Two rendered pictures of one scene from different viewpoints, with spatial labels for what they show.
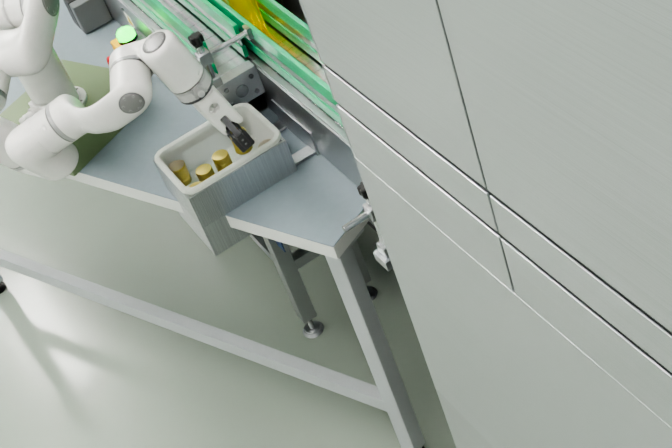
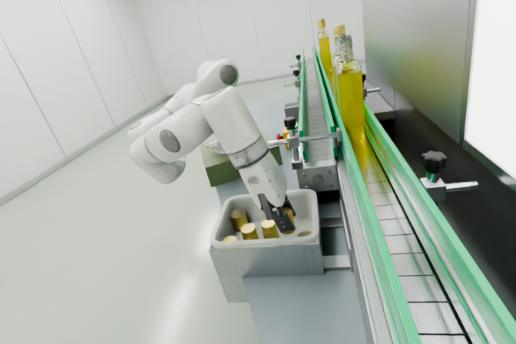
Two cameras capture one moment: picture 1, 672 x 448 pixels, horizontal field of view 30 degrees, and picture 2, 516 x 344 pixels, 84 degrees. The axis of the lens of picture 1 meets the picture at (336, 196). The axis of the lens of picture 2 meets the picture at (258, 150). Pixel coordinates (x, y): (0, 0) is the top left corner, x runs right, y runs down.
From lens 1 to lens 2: 1.88 m
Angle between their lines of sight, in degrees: 31
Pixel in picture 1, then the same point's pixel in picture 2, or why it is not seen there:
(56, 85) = not seen: hidden behind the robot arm
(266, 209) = (270, 299)
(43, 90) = not seen: hidden behind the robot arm
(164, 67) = (211, 120)
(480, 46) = not seen: outside the picture
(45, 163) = (147, 167)
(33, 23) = (206, 81)
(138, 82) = (179, 124)
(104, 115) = (152, 143)
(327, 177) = (345, 305)
